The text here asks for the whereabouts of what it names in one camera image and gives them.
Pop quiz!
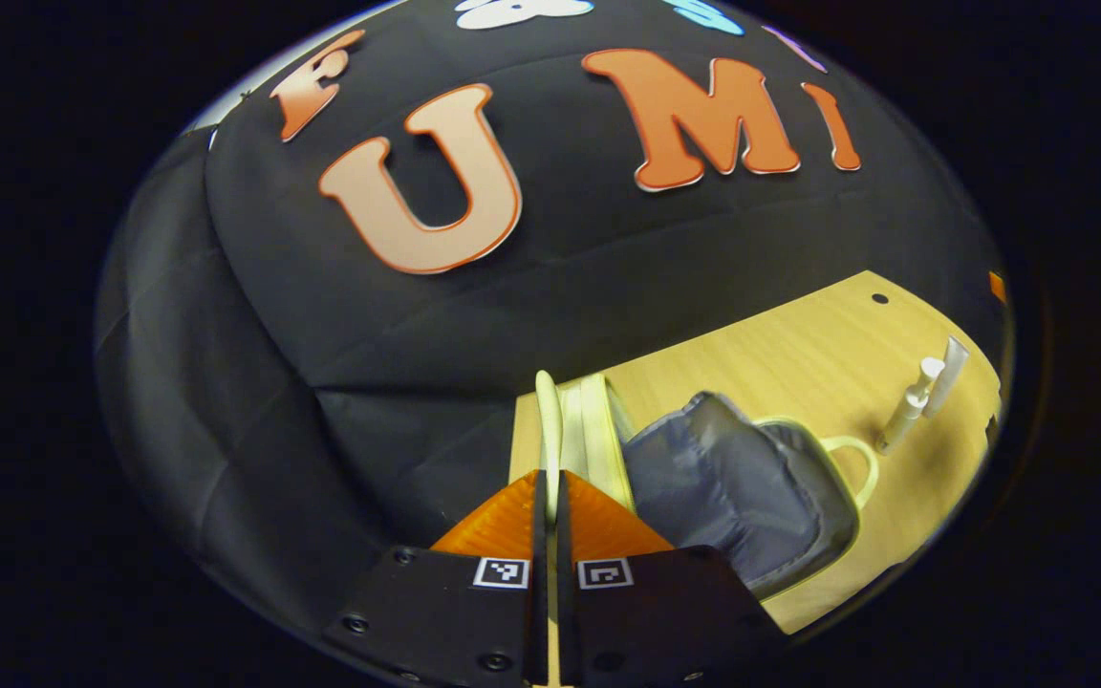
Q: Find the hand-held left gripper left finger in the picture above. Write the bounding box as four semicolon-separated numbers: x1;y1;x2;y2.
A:
321;468;551;688

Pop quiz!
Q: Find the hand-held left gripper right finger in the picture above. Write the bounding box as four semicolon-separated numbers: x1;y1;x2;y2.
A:
555;468;790;688

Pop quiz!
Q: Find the cream yellow suitcase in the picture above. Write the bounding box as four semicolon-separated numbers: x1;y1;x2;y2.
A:
509;370;881;603

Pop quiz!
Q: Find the white pump bottle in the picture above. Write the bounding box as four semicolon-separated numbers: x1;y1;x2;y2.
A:
875;356;945;455

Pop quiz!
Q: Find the white squeeze tube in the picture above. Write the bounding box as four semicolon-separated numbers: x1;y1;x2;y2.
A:
923;334;972;419

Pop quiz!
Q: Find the black backdrop cloth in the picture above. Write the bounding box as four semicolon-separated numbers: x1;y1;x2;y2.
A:
97;0;1010;622

